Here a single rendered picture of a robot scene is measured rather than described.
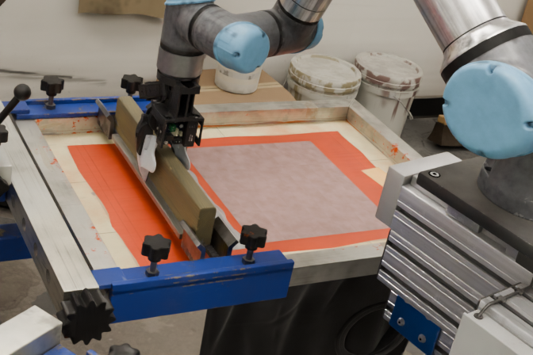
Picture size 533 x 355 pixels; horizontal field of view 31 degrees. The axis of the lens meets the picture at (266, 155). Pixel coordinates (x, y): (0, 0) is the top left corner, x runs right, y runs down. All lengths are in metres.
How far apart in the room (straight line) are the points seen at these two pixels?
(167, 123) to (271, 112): 0.52
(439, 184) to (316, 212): 0.51
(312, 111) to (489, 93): 1.04
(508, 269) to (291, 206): 0.57
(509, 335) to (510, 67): 0.33
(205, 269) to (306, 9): 0.43
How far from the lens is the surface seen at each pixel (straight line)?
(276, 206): 1.75
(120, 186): 1.72
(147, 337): 2.91
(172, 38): 1.52
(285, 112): 2.06
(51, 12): 3.71
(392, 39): 4.47
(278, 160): 1.91
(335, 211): 1.77
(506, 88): 1.08
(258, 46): 1.43
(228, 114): 2.00
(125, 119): 1.78
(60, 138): 1.86
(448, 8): 1.14
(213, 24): 1.45
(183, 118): 1.55
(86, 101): 1.91
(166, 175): 1.60
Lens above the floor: 1.82
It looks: 27 degrees down
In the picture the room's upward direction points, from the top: 12 degrees clockwise
